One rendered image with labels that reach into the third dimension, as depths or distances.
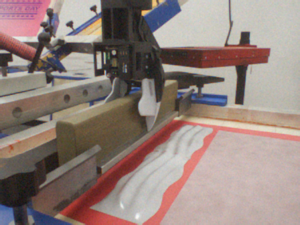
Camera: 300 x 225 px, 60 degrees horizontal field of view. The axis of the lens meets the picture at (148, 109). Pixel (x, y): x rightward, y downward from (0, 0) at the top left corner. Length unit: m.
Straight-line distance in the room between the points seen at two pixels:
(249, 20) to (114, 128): 2.12
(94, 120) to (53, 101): 0.29
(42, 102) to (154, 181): 0.32
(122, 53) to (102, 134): 0.12
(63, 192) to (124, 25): 0.24
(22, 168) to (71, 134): 0.11
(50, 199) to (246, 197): 0.24
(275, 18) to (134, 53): 2.08
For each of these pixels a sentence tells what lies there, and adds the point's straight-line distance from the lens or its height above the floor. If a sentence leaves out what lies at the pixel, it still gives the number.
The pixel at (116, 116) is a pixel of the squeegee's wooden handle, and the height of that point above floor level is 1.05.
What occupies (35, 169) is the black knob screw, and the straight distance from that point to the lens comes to 0.21.
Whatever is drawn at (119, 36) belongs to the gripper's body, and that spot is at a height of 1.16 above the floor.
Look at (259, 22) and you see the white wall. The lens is 2.40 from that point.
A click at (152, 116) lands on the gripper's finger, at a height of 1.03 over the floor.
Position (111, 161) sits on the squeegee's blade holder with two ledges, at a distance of 0.36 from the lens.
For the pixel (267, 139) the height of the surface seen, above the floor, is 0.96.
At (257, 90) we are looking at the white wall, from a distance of 2.43.
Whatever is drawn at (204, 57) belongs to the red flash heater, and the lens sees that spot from 1.30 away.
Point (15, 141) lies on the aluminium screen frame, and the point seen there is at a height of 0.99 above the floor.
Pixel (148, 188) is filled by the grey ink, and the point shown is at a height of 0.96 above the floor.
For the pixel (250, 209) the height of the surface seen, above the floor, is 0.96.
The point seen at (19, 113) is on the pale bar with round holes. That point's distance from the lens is 0.57.
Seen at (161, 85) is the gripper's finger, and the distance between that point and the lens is 0.43.
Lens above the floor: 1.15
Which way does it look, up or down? 15 degrees down
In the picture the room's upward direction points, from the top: straight up
